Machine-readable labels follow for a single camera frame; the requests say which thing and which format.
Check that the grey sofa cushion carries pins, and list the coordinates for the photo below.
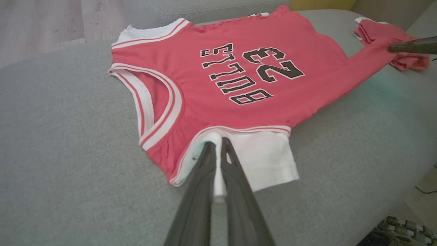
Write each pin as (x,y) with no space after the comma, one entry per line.
(205,10)

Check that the yellow cushion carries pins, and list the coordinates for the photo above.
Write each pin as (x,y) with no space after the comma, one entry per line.
(321,4)

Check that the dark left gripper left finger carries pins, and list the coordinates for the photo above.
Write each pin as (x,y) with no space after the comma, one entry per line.
(194,205)

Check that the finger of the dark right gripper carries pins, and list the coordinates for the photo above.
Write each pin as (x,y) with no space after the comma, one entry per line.
(420,46)

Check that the red Bulls jersey white sleeves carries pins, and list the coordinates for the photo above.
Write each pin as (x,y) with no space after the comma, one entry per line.
(211,109)

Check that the black white patterned rug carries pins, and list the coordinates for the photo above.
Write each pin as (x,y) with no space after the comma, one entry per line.
(399,232)

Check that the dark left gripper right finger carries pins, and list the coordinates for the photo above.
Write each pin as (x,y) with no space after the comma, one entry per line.
(240,205)

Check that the red white basketball shorts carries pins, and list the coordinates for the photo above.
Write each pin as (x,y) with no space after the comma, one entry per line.
(379,32)

